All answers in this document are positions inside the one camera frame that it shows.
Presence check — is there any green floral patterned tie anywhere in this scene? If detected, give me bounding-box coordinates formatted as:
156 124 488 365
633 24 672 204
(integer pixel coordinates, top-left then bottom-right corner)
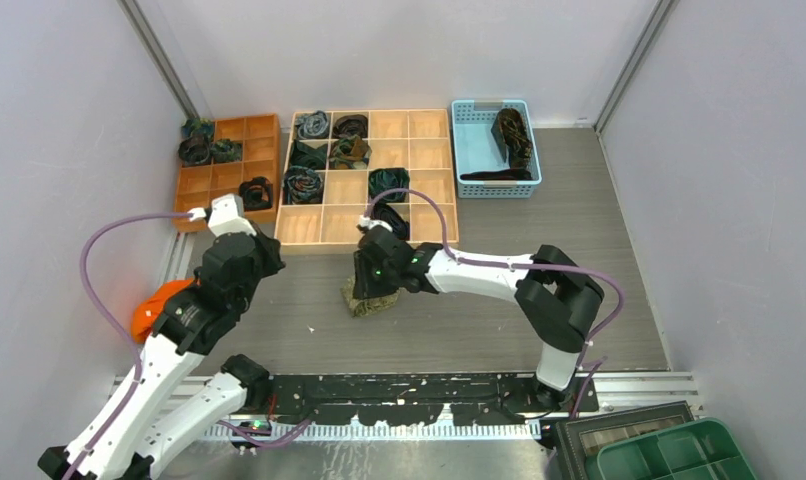
341 276 400 318

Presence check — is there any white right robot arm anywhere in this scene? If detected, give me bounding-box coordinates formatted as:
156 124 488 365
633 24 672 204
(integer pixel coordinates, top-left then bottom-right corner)
354 226 605 411

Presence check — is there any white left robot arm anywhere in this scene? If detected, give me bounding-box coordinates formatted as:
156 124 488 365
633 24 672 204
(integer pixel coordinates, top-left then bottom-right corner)
37 194 284 479

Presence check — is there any rolled dark navy tie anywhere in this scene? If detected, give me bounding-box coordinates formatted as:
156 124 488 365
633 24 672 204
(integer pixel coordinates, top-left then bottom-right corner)
371 202 410 241

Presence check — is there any rolled black orange tie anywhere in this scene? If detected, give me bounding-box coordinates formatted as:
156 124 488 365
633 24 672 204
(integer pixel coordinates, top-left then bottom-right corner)
238 176 274 212

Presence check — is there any rolled blue multicolour tie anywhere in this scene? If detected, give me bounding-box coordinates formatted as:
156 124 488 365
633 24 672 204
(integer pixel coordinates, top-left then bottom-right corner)
283 165 324 205

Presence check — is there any orange wooden compartment tray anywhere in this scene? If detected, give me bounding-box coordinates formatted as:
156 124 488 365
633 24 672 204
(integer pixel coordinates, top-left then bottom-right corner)
173 114 281 224

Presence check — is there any rolled green patterned tie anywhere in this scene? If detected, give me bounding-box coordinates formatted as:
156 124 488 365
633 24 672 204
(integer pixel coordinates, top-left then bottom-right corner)
210 138 243 164

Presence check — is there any light wooden compartment tray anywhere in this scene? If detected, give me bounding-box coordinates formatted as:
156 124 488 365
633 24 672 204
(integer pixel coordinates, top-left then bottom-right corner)
275 109 459 254

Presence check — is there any rolled dark green tie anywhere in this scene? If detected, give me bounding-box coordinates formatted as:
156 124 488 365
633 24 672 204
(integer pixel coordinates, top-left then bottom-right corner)
288 140 328 170

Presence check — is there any rolled green orange tie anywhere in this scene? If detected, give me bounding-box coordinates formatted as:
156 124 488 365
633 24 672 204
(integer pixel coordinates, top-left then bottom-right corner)
328 135 372 170

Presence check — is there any rolled dark striped tie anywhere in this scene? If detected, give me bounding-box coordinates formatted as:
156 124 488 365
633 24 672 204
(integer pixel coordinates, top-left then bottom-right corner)
177 135 211 168

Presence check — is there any orange cloth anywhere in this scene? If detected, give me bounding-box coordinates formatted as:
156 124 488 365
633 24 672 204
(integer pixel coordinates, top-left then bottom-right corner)
130 278 194 344

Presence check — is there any rolled dark brown tie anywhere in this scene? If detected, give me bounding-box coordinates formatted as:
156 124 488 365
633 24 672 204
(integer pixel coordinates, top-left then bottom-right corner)
331 114 369 139

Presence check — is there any rolled teal tie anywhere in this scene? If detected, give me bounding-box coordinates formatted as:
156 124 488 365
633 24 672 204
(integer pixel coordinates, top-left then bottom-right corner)
180 117 215 141

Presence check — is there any rolled grey blue tie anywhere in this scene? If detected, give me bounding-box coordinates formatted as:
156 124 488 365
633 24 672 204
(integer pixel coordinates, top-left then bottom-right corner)
293 110 331 140

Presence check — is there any light blue plastic basket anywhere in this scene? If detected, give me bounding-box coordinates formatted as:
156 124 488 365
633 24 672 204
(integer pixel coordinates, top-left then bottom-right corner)
450 99 543 199

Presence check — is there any navy red striped tie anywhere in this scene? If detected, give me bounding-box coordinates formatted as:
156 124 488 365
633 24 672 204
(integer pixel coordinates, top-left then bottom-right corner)
459 168 533 181

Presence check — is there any brown orange patterned tie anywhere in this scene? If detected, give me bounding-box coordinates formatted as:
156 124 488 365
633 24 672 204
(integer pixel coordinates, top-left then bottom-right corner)
491 108 533 170

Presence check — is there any dark framed box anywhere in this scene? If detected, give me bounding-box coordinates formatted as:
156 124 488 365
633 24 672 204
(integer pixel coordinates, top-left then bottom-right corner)
546 401 695 479

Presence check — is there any green plastic organizer bin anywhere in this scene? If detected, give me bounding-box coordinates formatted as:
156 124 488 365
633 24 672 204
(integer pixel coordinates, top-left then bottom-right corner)
585 418 757 480

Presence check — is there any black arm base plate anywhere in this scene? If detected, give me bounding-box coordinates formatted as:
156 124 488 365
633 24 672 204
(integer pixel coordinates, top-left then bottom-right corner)
239 373 599 427

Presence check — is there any aluminium frame rail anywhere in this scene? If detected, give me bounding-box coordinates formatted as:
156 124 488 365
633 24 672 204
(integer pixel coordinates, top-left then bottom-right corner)
100 370 706 442

